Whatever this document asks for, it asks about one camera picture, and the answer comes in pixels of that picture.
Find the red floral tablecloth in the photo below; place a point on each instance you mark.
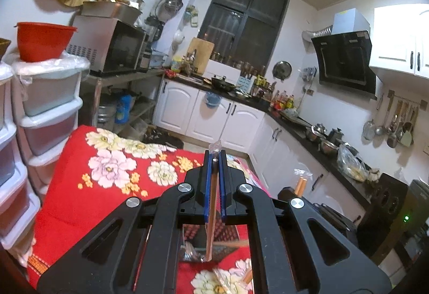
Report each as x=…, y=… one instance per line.
x=67, y=186

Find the metal baking tray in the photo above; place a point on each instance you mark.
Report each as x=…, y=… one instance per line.
x=110, y=11

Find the blue hanging bowl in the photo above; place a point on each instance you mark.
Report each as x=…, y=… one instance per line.
x=213, y=99

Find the red plastic basin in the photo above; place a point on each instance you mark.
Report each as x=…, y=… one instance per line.
x=43, y=42

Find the grey appliance with green light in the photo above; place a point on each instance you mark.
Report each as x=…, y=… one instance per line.
x=415, y=210

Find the rectangular wooden cutting board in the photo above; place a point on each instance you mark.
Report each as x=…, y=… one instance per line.
x=199, y=56

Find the woven wicker basket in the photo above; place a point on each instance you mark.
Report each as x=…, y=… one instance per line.
x=4, y=47

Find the black blender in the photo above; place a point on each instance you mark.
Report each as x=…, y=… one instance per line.
x=154, y=29

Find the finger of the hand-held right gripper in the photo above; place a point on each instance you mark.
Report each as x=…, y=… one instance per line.
x=286, y=192

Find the round metal pan lid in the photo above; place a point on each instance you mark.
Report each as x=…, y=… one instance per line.
x=281, y=70

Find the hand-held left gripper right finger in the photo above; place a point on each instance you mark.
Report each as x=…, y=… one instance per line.
x=223, y=186

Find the white kettle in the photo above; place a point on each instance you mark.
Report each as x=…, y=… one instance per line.
x=178, y=37

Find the metal shelf rack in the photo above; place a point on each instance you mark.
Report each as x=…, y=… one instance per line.
x=134, y=76

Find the blue knife block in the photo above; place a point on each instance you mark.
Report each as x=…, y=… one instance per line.
x=245, y=83

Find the white plastic drawer tower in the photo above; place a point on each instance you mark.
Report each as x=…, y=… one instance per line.
x=13, y=163
x=50, y=103

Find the white wall cabinet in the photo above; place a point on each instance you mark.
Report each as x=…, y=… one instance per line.
x=398, y=39

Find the black speaker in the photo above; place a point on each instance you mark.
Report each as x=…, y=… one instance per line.
x=385, y=207

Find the hanging metal colander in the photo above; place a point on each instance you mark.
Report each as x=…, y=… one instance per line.
x=171, y=6

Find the black range hood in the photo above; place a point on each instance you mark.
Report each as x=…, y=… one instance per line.
x=345, y=59

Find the silver microwave oven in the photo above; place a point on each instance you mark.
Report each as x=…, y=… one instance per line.
x=114, y=49

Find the group of metal pots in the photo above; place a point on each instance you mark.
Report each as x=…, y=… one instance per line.
x=323, y=140

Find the row of sauce bottles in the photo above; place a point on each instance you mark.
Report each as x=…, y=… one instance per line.
x=283, y=101

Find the blue packet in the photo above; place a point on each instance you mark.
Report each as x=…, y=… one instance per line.
x=123, y=109

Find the black wok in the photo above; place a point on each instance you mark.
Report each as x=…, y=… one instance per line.
x=219, y=83

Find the clear plastic bag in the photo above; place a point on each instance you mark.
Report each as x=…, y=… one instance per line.
x=352, y=165

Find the dark framed window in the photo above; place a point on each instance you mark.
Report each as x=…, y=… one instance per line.
x=244, y=19

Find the hanging kitchen utensils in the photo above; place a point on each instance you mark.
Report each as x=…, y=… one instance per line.
x=398, y=126

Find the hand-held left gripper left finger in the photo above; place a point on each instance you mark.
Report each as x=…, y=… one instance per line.
x=207, y=186

